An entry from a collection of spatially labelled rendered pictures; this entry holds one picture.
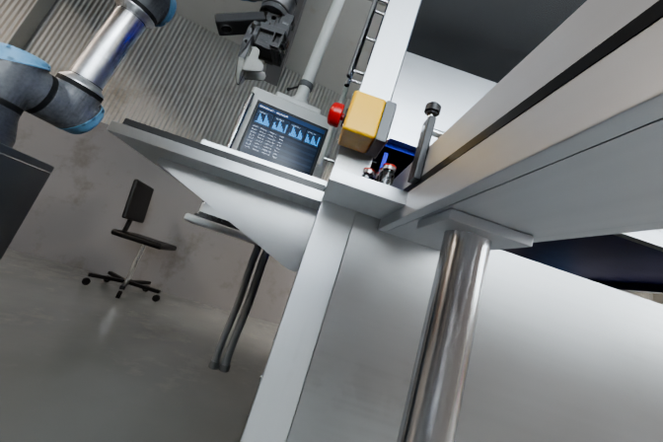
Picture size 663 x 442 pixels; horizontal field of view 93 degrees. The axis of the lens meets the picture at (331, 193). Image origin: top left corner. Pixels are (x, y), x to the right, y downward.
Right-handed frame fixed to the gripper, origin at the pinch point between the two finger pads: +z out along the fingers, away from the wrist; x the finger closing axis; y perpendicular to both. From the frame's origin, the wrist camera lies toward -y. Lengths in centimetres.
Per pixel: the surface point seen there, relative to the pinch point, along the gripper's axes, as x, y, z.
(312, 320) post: -12, 32, 43
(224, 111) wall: 328, -131, -125
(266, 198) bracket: -2.5, 16.6, 24.7
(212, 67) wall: 320, -167, -177
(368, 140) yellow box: -20.2, 31.3, 13.8
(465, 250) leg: -34, 43, 29
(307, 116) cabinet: 90, 6, -41
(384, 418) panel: -12, 47, 53
